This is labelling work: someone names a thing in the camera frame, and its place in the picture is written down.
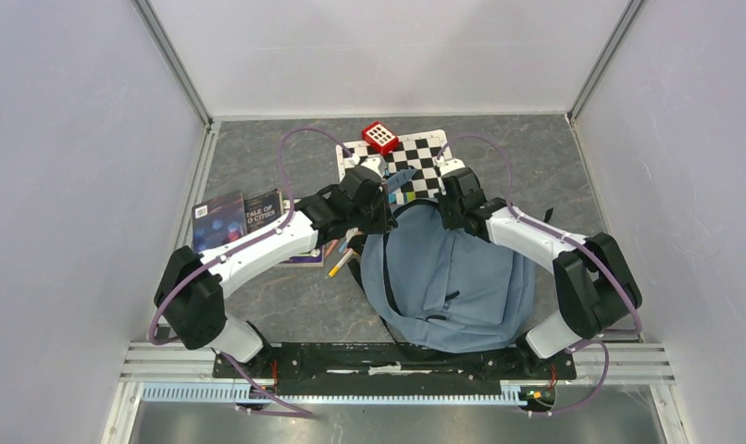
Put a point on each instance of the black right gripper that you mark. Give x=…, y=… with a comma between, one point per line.
x=448, y=222

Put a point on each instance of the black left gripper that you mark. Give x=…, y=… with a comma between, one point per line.
x=386, y=221

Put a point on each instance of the blue student backpack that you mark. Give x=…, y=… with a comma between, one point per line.
x=443, y=289

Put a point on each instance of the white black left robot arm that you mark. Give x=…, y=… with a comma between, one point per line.
x=194, y=286

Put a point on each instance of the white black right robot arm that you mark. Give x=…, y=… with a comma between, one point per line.
x=594, y=286

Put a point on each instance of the orange pencil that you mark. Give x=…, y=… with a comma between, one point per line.
x=331, y=247

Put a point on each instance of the yellow tipped pencil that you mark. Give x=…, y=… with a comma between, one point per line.
x=347, y=255

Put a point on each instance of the red calculator toy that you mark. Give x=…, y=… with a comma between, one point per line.
x=381, y=139

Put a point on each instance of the purple cover book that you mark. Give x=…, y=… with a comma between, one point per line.
x=315, y=257

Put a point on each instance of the black white checkerboard mat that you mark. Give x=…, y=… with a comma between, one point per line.
x=415, y=151

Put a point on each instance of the Tale of Two Cities book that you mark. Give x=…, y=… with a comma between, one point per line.
x=262, y=210

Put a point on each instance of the dark blue barcode book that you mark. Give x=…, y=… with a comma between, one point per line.
x=218, y=221

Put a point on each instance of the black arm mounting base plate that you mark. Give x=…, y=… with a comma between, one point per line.
x=393, y=369

